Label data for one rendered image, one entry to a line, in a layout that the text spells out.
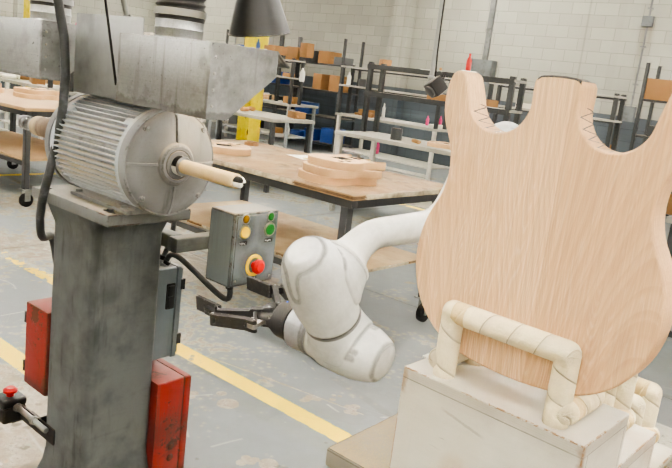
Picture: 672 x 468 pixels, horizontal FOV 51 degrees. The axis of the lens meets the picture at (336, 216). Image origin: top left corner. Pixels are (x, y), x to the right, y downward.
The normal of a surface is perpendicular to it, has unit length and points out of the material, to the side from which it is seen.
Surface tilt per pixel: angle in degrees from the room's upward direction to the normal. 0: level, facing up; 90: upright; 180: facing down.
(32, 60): 90
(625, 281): 90
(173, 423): 90
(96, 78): 90
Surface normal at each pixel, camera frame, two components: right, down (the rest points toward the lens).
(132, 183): 0.36, 0.42
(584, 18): -0.65, 0.07
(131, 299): 0.75, 0.21
